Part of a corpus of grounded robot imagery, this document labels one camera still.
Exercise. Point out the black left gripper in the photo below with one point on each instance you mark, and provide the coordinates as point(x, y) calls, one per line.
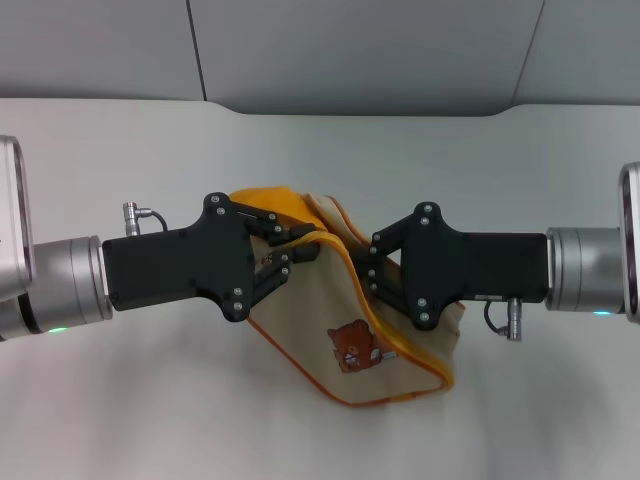
point(175, 265)

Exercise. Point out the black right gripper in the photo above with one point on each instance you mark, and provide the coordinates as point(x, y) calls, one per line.
point(480, 270)

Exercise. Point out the beige orange bear food bag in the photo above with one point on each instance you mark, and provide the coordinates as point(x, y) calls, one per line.
point(310, 320)

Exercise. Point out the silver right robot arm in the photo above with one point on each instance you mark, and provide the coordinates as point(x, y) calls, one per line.
point(590, 270)

